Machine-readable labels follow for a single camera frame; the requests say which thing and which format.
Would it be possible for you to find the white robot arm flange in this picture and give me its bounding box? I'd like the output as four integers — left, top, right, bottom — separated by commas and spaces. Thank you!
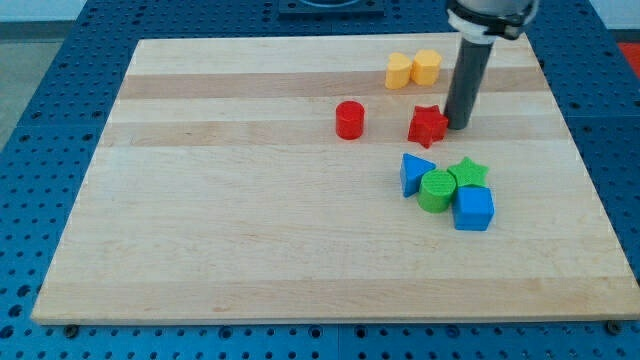
446, 0, 540, 45

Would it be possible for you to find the yellow heart block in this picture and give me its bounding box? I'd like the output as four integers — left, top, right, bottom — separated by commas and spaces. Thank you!
385, 52, 413, 90

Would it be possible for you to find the red cylinder block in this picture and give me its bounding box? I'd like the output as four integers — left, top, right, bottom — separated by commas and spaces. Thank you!
335, 100, 365, 140

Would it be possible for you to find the light wooden board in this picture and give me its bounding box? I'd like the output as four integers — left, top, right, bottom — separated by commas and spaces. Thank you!
32, 33, 639, 325

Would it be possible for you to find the blue triangle block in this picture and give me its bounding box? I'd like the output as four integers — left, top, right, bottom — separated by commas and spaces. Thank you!
400, 153, 436, 198

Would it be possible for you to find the green cylinder block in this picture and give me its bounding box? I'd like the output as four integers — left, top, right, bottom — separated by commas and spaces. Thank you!
417, 170, 457, 213

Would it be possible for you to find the red star block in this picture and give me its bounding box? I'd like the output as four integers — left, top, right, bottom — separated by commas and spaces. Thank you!
407, 105, 449, 148

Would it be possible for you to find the green star block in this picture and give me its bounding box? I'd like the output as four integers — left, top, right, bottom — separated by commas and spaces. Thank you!
447, 157, 489, 187

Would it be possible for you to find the yellow hexagon block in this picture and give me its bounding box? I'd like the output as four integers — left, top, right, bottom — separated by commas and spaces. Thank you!
411, 50, 442, 86

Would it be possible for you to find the blue cube block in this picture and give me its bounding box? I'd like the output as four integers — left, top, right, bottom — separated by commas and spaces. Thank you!
452, 186, 495, 231

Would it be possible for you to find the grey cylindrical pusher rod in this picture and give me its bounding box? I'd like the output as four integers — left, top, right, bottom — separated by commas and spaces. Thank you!
444, 39, 493, 130

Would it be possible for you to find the left black board screw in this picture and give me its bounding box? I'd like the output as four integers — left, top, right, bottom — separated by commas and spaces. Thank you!
63, 324, 79, 339

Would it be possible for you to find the black board screw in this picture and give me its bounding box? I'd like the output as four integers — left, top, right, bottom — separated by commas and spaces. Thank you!
605, 320, 622, 336
63, 324, 79, 339

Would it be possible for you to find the right black board screw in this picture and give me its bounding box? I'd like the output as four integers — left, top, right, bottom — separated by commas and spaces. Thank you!
605, 320, 622, 336

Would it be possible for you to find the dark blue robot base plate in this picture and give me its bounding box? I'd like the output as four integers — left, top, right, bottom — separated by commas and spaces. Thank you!
277, 0, 386, 19

